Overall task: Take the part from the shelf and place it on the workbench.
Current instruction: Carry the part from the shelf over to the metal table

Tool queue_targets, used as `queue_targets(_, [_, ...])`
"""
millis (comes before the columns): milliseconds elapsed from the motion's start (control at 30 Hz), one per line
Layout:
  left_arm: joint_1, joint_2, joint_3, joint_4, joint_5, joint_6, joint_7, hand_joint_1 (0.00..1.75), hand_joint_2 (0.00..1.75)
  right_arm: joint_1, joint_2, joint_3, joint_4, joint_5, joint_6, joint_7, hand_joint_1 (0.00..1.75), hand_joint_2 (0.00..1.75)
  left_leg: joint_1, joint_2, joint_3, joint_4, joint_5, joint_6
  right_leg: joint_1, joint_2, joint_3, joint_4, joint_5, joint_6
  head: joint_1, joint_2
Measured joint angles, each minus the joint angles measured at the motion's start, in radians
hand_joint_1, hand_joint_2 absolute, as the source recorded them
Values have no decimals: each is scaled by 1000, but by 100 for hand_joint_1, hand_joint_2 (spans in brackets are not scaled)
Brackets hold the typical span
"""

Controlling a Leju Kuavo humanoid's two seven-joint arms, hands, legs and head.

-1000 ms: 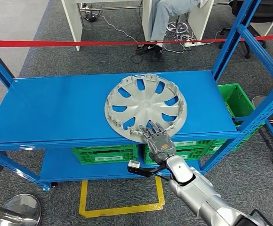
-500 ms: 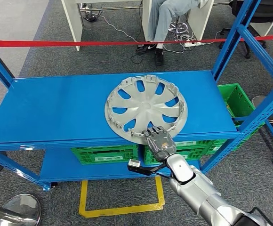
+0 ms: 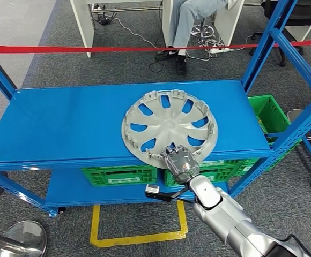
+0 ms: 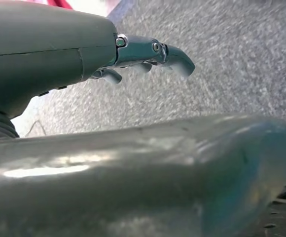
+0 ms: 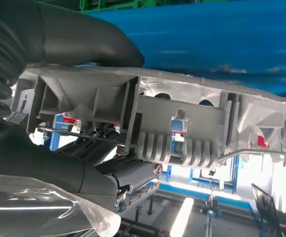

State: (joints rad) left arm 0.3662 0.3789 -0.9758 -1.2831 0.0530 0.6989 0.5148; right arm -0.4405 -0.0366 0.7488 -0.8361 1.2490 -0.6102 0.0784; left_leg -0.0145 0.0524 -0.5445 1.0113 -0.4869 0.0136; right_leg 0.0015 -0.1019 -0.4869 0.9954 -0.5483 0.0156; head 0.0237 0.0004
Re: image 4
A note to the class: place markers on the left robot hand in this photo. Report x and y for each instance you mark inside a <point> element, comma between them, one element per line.
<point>47,49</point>

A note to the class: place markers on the red barrier belt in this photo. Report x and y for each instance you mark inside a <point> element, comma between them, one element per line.
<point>59,3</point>

